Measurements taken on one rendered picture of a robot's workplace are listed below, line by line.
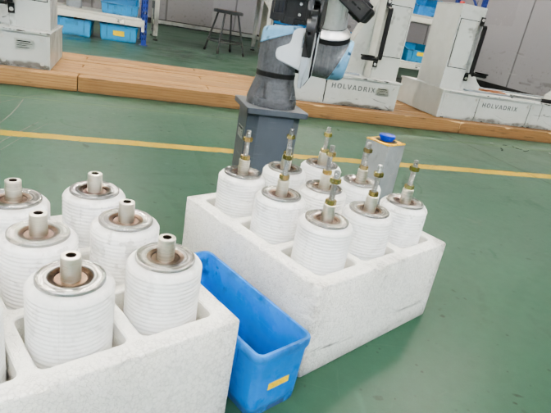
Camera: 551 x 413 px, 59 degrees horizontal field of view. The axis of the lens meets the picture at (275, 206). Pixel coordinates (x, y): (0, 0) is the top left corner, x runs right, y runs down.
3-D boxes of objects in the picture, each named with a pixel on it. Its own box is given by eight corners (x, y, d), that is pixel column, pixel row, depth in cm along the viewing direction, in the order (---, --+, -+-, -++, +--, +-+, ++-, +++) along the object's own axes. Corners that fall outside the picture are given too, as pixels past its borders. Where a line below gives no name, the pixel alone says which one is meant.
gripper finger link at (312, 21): (302, 58, 80) (312, 3, 78) (311, 60, 80) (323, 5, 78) (298, 55, 76) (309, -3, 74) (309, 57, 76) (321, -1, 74)
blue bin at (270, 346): (152, 315, 91) (157, 260, 87) (202, 301, 98) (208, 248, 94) (247, 425, 71) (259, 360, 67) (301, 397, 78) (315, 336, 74)
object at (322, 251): (272, 297, 91) (289, 209, 84) (316, 291, 95) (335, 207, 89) (295, 328, 83) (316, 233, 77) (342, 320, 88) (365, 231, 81)
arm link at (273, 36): (260, 65, 150) (267, 19, 145) (302, 74, 148) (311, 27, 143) (252, 69, 139) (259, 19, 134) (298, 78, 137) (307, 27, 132)
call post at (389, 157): (339, 248, 132) (366, 138, 120) (355, 243, 136) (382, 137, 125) (359, 260, 127) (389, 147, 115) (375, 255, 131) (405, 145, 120)
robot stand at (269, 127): (223, 183, 164) (234, 94, 152) (275, 186, 169) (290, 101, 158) (234, 205, 147) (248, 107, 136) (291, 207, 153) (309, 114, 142)
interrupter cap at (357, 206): (393, 213, 92) (394, 210, 92) (380, 224, 86) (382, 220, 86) (357, 200, 95) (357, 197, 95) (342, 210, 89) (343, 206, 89)
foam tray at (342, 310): (179, 270, 107) (186, 196, 101) (302, 239, 133) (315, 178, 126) (298, 378, 82) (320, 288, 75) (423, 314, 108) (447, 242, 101)
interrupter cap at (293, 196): (296, 190, 95) (296, 187, 95) (304, 206, 88) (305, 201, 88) (257, 187, 93) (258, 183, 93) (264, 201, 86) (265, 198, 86)
